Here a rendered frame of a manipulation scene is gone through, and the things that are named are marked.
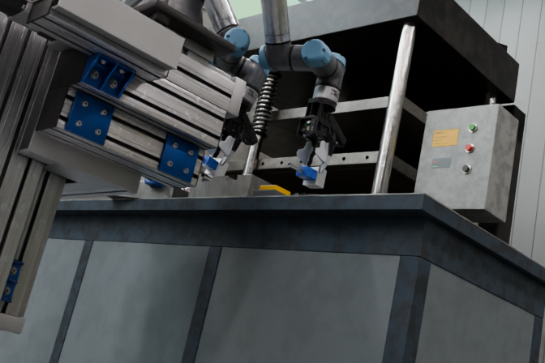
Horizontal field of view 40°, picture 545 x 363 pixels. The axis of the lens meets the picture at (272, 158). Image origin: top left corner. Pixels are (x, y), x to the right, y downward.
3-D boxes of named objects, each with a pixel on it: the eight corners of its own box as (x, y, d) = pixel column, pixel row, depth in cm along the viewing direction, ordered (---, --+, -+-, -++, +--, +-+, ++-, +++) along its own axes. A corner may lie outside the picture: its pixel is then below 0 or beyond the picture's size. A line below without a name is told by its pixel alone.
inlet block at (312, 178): (293, 172, 206) (298, 154, 208) (281, 173, 210) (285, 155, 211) (323, 188, 215) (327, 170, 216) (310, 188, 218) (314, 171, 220)
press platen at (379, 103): (400, 105, 297) (401, 94, 298) (214, 127, 373) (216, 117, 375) (484, 167, 343) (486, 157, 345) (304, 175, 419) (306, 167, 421)
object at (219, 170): (192, 159, 218) (199, 143, 220) (182, 158, 222) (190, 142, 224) (222, 180, 227) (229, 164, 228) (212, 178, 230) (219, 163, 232)
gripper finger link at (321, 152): (310, 167, 210) (311, 138, 215) (323, 174, 214) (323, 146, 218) (318, 164, 209) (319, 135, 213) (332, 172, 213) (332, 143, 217)
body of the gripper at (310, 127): (294, 136, 217) (303, 98, 220) (313, 147, 222) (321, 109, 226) (315, 134, 211) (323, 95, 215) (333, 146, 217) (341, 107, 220)
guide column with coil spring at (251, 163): (207, 345, 310) (274, 61, 347) (198, 343, 314) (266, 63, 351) (216, 348, 314) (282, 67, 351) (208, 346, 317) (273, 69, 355)
